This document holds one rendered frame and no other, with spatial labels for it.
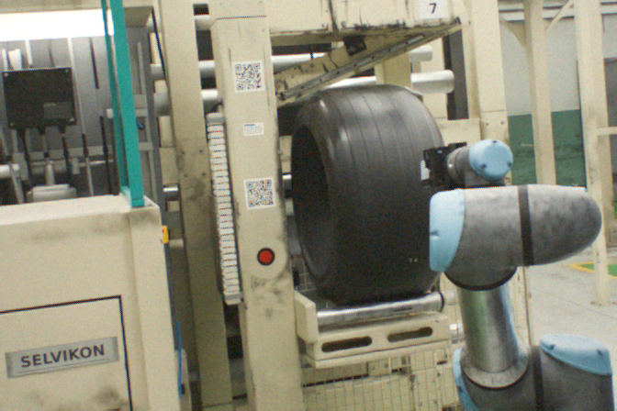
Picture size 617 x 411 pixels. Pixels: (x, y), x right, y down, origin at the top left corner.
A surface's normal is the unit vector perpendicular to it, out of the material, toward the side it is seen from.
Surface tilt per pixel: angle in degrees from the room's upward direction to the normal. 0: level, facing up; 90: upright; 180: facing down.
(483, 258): 127
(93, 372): 90
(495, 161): 83
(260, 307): 90
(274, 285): 90
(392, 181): 80
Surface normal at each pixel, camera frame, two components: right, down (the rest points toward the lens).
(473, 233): -0.23, 0.04
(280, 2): 0.25, 0.03
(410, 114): 0.11, -0.67
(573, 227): 0.47, 0.03
